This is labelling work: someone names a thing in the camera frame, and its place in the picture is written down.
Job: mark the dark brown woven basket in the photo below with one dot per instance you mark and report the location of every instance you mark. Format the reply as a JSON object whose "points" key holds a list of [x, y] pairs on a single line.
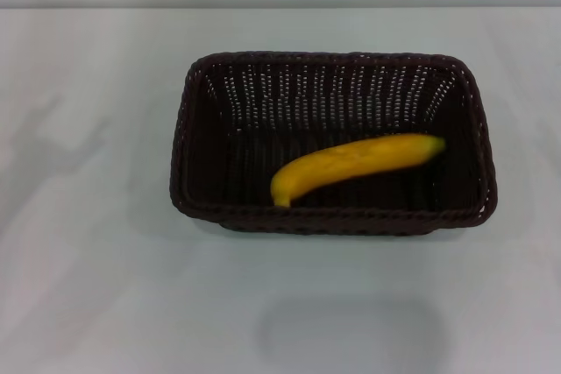
{"points": [[333, 107]]}

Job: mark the yellow banana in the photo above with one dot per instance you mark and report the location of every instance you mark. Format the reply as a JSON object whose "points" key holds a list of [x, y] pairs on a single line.
{"points": [[350, 164]]}

